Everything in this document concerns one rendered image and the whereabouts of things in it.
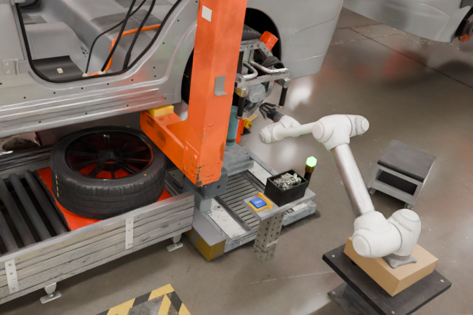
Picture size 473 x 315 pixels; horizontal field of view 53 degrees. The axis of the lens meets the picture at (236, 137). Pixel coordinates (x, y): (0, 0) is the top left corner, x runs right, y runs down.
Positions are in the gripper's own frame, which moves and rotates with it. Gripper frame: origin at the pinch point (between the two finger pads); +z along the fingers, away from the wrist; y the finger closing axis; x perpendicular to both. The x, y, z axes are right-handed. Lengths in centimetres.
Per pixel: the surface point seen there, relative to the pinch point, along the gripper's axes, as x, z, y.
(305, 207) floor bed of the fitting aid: -46, -55, -33
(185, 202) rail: 37, -39, -77
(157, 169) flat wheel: 54, -21, -73
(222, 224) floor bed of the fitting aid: -3, -42, -76
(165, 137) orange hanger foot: 57, -12, -57
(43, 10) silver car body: 75, 168, -51
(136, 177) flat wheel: 64, -23, -83
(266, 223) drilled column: 7, -71, -56
